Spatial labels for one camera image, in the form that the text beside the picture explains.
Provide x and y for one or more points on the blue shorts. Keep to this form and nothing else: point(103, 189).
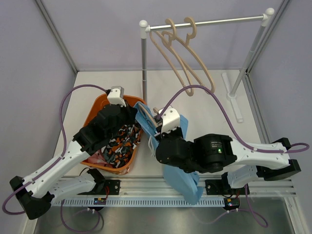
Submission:
point(184, 183)

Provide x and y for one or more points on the orange plastic basket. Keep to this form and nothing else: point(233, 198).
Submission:
point(98, 105)

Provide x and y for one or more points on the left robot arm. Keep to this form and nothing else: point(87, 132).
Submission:
point(38, 191)

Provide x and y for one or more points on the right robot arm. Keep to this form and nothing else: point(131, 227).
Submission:
point(211, 153)

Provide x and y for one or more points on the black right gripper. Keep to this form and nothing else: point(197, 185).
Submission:
point(165, 136)

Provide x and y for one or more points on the white slotted cable duct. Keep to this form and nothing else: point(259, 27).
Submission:
point(147, 202)

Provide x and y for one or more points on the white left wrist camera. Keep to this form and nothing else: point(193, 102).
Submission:
point(115, 96)

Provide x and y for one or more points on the orange camouflage shorts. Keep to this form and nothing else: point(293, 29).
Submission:
point(118, 152)

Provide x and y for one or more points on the pink shark print shorts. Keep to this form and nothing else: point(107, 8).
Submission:
point(97, 158)

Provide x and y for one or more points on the silver clothes rack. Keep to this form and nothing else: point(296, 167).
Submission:
point(147, 31)

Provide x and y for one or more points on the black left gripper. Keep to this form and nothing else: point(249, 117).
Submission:
point(130, 112)

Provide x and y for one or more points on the aluminium front rail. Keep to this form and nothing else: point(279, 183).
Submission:
point(157, 187)

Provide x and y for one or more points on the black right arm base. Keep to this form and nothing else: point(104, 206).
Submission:
point(217, 187)

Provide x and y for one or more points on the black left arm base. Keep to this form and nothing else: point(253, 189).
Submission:
point(112, 186)

